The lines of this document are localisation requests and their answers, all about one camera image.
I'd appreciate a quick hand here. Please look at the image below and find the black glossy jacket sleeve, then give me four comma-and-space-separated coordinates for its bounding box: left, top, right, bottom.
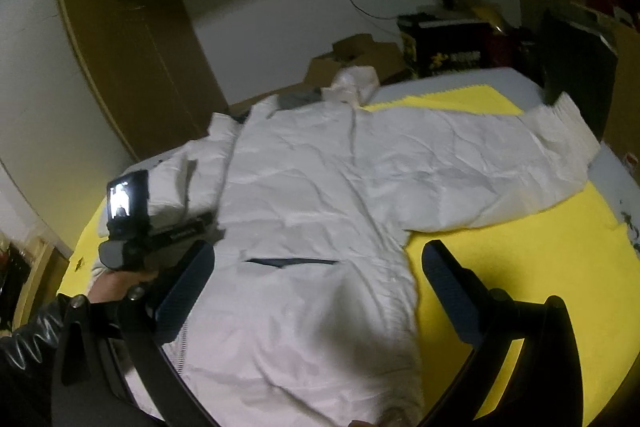
1, 294, 70, 371

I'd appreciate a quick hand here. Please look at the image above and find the black yellow printed box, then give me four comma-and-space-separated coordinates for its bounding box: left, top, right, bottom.
397, 13, 504, 78

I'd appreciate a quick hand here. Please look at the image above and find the wooden door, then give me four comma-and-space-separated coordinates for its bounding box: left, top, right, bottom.
58, 0, 229, 161

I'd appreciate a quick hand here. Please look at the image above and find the wooden board right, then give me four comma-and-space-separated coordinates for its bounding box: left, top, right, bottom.
603, 24, 640, 182

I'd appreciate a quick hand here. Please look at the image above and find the wooden side shelf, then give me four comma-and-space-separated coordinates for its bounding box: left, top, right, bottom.
0, 234, 68, 336

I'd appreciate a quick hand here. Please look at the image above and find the person left hand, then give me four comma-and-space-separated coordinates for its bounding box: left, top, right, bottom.
88, 271, 158, 303

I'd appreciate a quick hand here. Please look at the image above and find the yellow table mat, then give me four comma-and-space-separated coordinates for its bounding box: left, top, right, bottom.
58, 86, 639, 426

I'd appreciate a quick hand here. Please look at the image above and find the white puffer jacket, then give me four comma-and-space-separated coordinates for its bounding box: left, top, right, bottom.
148, 95, 600, 426

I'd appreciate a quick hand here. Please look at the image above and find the brown cardboard box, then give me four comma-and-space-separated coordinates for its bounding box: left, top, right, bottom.
303, 34, 406, 88

